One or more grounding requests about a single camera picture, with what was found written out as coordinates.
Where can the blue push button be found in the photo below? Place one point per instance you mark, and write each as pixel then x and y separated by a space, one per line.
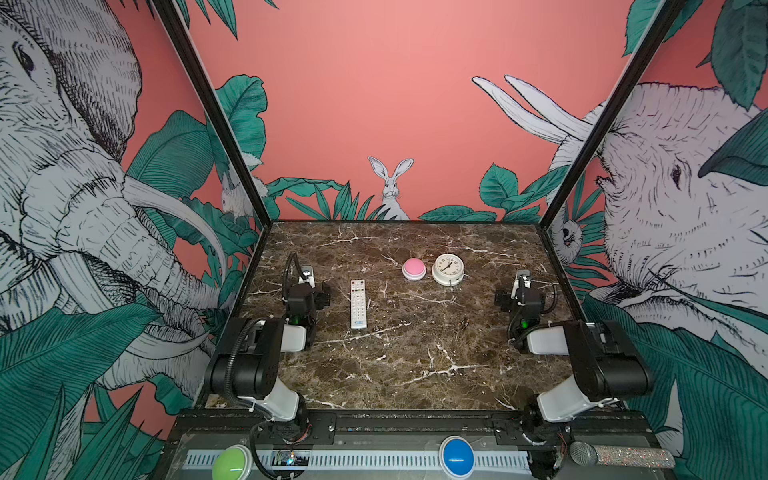
pixel 456 457

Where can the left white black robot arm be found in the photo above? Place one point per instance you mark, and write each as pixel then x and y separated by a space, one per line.
pixel 245 365

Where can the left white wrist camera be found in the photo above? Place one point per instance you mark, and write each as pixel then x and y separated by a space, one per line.
pixel 306 276

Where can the black front mounting rail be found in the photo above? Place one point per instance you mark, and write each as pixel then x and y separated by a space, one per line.
pixel 504 427

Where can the glittery silver microphone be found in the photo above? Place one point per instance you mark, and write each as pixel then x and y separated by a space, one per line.
pixel 586 454

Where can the white round alarm clock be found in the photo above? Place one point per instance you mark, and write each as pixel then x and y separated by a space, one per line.
pixel 448 270

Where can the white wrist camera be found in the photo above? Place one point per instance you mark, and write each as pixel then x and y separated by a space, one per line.
pixel 306 276
pixel 522 281

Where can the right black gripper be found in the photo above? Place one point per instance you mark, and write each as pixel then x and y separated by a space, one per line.
pixel 501 297

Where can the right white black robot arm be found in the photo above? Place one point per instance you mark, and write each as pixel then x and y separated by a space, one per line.
pixel 606 367

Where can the pink push button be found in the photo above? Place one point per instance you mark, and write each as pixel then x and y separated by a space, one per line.
pixel 414 269

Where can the white remote control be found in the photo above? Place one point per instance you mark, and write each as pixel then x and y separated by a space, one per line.
pixel 358 305

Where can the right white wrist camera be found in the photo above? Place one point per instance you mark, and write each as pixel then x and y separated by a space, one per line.
pixel 522 281

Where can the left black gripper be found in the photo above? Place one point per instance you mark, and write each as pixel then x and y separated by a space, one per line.
pixel 323 296

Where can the white slotted cable duct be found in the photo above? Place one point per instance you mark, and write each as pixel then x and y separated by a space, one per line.
pixel 330 460

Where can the green push button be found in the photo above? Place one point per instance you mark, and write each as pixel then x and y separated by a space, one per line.
pixel 234 463

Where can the small green circuit board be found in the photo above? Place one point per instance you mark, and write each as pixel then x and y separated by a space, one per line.
pixel 291 459

